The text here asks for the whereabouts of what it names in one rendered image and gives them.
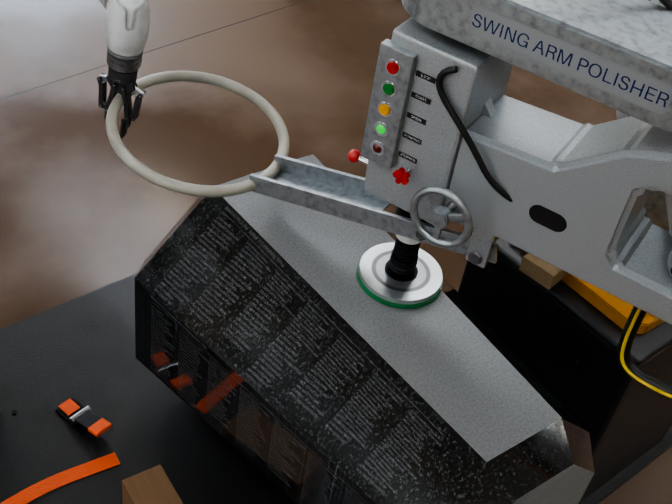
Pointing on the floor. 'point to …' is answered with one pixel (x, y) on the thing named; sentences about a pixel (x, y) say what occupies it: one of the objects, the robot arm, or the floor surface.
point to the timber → (149, 488)
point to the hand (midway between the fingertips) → (117, 123)
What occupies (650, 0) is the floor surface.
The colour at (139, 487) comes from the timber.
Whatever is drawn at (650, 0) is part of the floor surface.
